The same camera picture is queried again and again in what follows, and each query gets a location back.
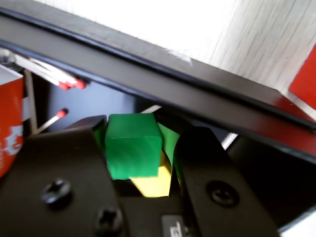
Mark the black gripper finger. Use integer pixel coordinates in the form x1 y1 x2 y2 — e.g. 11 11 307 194
157 122 281 237
0 115 125 237

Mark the yellow wooden cube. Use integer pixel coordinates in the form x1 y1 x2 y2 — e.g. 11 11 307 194
129 149 173 198

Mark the green wooden cube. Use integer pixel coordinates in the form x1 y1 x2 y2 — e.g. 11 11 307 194
105 113 163 180

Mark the black cardboard box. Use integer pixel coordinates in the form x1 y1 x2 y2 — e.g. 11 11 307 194
0 9 316 230

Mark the black open box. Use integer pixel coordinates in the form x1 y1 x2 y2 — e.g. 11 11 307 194
0 0 316 134

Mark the long red-tipped matchstick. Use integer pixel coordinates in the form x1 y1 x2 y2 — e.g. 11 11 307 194
34 108 69 135

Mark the orange matchbox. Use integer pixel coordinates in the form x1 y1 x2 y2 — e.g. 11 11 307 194
0 64 38 178

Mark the plain wooden stick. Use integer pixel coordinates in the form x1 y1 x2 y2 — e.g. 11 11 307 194
140 105 239 150

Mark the short red-tipped matchstick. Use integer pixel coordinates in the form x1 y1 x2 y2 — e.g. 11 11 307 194
29 55 87 89
14 58 71 91
22 56 79 90

